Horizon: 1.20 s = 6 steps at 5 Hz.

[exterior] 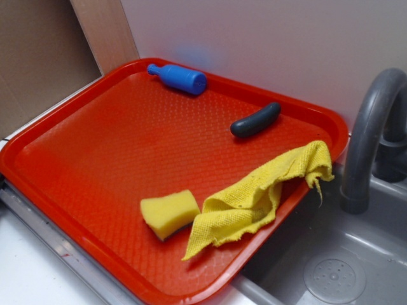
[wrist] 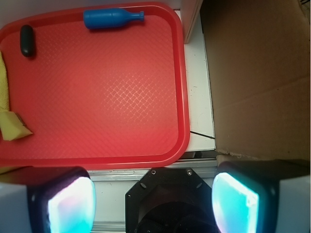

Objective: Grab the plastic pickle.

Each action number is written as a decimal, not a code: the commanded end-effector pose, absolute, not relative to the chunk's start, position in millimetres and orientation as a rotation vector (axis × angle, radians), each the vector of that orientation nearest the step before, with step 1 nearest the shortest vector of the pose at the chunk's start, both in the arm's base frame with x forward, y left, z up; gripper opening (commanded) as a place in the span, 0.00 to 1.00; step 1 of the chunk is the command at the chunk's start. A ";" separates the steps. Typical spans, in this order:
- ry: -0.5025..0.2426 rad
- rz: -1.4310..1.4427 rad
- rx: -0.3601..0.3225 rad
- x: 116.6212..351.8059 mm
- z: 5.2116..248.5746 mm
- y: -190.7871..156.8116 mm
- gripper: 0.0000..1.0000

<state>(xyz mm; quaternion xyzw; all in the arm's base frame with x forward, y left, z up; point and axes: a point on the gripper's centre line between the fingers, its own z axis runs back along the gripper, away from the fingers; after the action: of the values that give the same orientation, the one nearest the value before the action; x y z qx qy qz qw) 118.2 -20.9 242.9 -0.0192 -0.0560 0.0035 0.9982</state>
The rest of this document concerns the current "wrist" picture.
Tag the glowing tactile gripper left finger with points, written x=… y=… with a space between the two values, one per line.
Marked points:
x=47 y=200

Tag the brown cardboard box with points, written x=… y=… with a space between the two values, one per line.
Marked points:
x=258 y=56

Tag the dark green plastic pickle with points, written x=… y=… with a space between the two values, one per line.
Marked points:
x=27 y=41

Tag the red plastic tray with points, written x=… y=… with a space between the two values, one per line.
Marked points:
x=111 y=98

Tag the blue plastic toy bottle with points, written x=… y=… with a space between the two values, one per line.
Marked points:
x=110 y=18

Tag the yellow cloth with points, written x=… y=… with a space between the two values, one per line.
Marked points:
x=11 y=125

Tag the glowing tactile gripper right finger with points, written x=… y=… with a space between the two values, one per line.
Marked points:
x=272 y=196

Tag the black octagonal mount plate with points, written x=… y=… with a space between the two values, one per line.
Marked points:
x=169 y=200

